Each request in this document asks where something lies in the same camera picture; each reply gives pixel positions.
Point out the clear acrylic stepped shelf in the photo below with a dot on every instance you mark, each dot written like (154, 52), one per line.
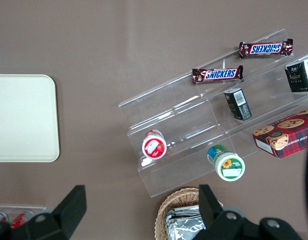
(183, 120)

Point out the green lid yoghurt cup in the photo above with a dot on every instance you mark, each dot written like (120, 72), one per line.
(228, 166)

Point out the beige plastic tray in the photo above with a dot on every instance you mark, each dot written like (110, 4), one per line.
(24, 117)

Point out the small black box gold print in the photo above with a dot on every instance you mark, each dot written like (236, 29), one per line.
(299, 76)

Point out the red lid yoghurt cup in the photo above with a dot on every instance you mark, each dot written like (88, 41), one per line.
(154, 147)

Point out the clear acrylic bottle rack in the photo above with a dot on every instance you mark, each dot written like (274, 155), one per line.
(39, 208)

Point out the silver foil pack stack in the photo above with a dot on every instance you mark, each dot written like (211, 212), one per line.
(183, 223)

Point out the small black box with barcode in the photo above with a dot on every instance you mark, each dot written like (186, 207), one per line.
(237, 103)

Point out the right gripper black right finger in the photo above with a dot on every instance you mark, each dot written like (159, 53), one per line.
(218, 220)

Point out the red tartan cookie box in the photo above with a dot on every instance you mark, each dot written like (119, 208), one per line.
(286, 136)

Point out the red cola bottle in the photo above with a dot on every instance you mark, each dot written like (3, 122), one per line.
(0, 217)
(21, 218)

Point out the Snickers bar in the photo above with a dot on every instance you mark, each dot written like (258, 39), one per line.
(266, 48)
(217, 75)

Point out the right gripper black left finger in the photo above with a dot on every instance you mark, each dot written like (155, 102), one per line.
(64, 215)

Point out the light wicker basket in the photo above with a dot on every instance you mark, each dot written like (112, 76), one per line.
(176, 198)

